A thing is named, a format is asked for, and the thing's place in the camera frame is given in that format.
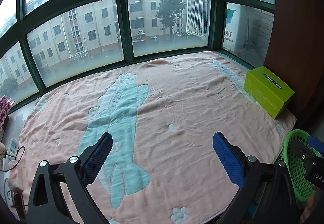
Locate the green plastic mesh basket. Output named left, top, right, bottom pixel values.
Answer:
left=278, top=130, right=323, bottom=202

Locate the pink blanket teal pattern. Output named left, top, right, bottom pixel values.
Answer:
left=19, top=52, right=296, bottom=223

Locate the black cable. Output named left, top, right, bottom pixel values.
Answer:
left=0, top=145, right=27, bottom=173

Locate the white power strip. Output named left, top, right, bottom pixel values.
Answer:
left=5, top=138, right=19, bottom=162

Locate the lime green cardboard box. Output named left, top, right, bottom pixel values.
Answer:
left=244, top=66, right=295, bottom=119

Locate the person right hand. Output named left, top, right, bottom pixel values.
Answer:
left=300, top=185, right=318, bottom=223

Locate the dark green window frame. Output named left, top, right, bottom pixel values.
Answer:
left=1, top=0, right=276, bottom=111

